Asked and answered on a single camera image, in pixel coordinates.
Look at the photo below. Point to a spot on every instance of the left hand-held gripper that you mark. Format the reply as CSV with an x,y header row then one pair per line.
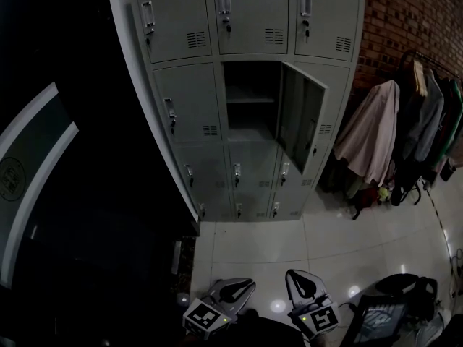
x,y
206,318

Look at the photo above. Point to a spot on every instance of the small black bag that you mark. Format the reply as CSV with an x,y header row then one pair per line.
x,y
448,170

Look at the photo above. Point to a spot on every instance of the grey hanging jacket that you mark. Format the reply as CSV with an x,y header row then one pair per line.
x,y
428,121

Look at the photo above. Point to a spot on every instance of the black hanging garment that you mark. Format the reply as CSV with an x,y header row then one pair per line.
x,y
403,179

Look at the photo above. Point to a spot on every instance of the black metal clothes rack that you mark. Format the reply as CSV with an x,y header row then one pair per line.
x,y
407,58

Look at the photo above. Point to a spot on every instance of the dark red bag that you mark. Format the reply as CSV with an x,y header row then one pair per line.
x,y
365,198

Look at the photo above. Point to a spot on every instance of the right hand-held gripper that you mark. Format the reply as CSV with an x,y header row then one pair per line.
x,y
320,318

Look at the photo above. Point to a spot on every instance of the wooden clothes hanger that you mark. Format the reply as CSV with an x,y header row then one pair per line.
x,y
419,78

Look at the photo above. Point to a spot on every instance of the grey metal locker door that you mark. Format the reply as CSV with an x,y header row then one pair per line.
x,y
300,121

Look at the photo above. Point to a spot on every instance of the black backpack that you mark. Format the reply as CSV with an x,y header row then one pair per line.
x,y
401,286

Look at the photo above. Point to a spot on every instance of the grey locker inner shelf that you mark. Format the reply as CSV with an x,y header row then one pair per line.
x,y
249,100

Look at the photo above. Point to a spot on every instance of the yellow green soft toy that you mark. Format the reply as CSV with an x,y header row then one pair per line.
x,y
383,192

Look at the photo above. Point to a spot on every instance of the pale pink hanging shirt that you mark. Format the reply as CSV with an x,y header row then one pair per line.
x,y
369,132

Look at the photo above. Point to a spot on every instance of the green hanging garment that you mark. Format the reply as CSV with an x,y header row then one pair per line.
x,y
456,121

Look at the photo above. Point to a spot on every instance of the grey metal locker cabinet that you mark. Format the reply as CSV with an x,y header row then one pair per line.
x,y
139,67

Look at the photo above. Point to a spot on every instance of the set of closed locker doors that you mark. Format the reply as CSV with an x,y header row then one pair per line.
x,y
188,103

